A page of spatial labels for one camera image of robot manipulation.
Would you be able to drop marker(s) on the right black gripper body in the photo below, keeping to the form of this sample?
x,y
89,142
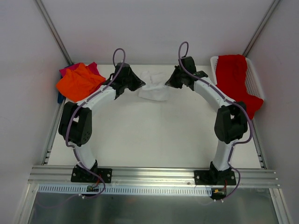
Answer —
x,y
177,77

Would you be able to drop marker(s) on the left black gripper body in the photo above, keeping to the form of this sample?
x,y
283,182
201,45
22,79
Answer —
x,y
131,79

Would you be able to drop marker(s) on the white t shirt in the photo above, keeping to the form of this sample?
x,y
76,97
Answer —
x,y
154,88

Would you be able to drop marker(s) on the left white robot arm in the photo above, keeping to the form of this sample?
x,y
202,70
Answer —
x,y
76,123

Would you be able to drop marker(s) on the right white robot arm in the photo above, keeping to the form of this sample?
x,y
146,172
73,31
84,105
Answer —
x,y
230,124

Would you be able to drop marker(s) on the pink t shirt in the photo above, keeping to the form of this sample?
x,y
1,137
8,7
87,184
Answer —
x,y
92,67

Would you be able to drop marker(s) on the red t shirt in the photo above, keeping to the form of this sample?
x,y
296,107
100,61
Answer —
x,y
231,76

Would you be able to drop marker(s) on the orange t shirt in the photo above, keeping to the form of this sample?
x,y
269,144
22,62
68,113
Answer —
x,y
78,84

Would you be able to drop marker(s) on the blue t shirt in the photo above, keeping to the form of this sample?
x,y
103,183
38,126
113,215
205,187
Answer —
x,y
60,98

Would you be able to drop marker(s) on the white plastic basket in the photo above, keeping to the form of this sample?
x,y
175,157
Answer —
x,y
252,81

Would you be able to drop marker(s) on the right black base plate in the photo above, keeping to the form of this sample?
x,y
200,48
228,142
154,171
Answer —
x,y
212,177

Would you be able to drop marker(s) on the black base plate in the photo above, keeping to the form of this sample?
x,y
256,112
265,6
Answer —
x,y
212,177
80,175

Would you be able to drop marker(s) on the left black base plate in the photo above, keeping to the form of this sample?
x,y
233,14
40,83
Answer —
x,y
80,175

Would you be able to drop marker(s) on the left aluminium corner post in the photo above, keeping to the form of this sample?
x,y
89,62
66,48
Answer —
x,y
48,21

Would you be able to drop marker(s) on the aluminium corner post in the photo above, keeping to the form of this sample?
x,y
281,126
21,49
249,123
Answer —
x,y
262,24
48,21

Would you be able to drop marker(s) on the right aluminium corner post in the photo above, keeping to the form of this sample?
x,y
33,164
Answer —
x,y
262,24

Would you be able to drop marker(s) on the aluminium mounting rail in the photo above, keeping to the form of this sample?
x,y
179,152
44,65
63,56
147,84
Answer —
x,y
164,177

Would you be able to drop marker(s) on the white slotted cable duct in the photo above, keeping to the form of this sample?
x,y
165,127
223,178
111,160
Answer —
x,y
125,190

